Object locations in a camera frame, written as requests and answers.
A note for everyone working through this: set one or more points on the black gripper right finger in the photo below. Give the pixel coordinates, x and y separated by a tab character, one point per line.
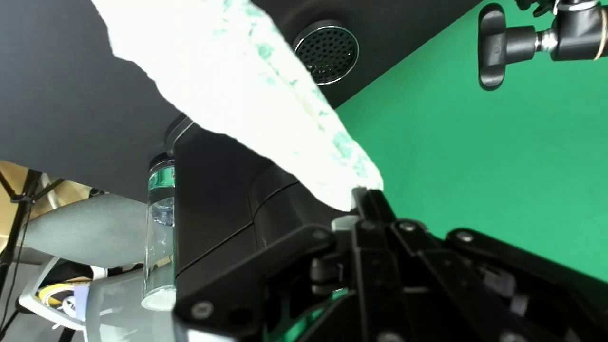
504	292

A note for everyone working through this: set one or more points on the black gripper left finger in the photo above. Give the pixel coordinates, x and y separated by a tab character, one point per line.
314	281

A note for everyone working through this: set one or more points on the white green-patterned cloth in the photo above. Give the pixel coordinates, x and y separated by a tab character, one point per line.
226	66

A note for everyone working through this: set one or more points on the black coffee machine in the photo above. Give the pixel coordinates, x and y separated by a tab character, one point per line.
230	203

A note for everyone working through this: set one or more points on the green backdrop curtain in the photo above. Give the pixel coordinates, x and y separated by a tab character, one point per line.
524	163

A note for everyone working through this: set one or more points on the clear water tank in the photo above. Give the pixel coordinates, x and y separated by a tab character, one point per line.
160	290

